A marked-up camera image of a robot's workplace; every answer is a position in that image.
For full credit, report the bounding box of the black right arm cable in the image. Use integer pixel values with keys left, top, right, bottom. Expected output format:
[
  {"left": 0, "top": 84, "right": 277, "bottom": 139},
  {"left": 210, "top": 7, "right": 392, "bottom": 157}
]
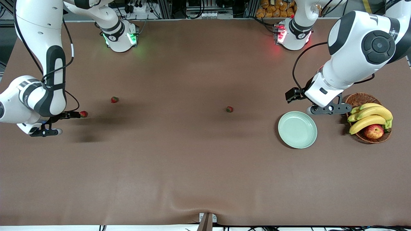
[{"left": 14, "top": 0, "right": 81, "bottom": 113}]

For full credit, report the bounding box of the silver metal table bracket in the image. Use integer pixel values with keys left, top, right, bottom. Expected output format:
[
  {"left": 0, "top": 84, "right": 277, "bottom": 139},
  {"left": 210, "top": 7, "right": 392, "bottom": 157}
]
[{"left": 199, "top": 212, "right": 217, "bottom": 223}]

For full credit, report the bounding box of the white power strip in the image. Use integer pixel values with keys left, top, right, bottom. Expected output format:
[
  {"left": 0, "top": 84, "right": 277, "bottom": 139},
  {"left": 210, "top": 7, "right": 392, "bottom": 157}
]
[{"left": 124, "top": 3, "right": 149, "bottom": 14}]

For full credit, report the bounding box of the red yellow apple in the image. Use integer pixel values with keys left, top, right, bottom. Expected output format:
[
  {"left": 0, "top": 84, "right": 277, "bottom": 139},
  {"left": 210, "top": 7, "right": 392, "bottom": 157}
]
[{"left": 364, "top": 124, "right": 385, "bottom": 140}]

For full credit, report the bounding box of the brown table cover mat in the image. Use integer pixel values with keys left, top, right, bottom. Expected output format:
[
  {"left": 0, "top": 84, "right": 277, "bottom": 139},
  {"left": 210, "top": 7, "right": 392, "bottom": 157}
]
[{"left": 0, "top": 18, "right": 411, "bottom": 227}]

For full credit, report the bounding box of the orange bread rolls pile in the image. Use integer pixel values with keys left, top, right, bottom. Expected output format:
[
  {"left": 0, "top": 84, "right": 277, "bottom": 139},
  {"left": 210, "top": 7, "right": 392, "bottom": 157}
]
[{"left": 256, "top": 0, "right": 297, "bottom": 18}]

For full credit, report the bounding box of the brown camera pole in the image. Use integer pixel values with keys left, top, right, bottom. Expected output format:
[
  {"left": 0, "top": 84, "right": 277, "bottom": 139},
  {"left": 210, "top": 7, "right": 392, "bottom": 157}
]
[{"left": 197, "top": 213, "right": 214, "bottom": 231}]

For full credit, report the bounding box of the aluminium frame post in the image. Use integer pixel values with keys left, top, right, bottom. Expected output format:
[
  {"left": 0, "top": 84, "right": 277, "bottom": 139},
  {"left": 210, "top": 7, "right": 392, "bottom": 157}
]
[
  {"left": 243, "top": 0, "right": 257, "bottom": 18},
  {"left": 157, "top": 0, "right": 172, "bottom": 19}
]

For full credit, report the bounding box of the light green round plate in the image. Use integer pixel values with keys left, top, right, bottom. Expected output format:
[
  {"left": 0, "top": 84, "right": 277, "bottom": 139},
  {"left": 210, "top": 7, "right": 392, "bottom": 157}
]
[{"left": 278, "top": 111, "right": 318, "bottom": 149}]

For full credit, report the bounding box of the silver table edge rail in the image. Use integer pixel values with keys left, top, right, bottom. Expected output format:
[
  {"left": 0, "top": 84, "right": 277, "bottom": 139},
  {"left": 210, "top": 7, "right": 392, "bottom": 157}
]
[{"left": 64, "top": 17, "right": 341, "bottom": 23}]

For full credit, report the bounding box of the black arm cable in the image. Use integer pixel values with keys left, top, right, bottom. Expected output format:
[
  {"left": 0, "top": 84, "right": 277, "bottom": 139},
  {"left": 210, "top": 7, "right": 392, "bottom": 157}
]
[
  {"left": 292, "top": 41, "right": 329, "bottom": 92},
  {"left": 14, "top": 0, "right": 81, "bottom": 113}
]

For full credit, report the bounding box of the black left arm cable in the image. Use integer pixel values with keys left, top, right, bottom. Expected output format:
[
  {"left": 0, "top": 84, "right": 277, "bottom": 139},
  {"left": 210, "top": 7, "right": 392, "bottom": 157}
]
[{"left": 292, "top": 41, "right": 329, "bottom": 92}]

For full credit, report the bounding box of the brown wicker basket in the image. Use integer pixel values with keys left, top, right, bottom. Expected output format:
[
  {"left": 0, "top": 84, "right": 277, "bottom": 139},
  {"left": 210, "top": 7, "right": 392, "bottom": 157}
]
[{"left": 344, "top": 92, "right": 392, "bottom": 144}]

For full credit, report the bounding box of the yellow banana bunch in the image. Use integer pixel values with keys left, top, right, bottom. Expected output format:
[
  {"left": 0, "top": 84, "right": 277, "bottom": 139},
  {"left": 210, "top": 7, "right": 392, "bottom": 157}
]
[{"left": 347, "top": 103, "right": 393, "bottom": 135}]

